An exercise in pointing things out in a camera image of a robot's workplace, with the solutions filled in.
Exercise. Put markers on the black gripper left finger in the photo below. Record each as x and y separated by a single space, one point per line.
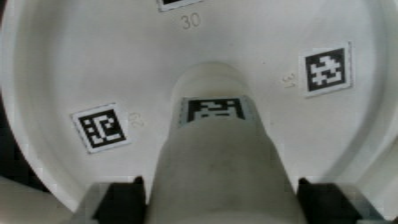
112 204

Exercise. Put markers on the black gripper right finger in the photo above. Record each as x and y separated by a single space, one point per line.
334 204

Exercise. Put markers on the white cylindrical table leg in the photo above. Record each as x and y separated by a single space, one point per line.
220 182

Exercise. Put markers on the white round table top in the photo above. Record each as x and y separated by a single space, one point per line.
94 54

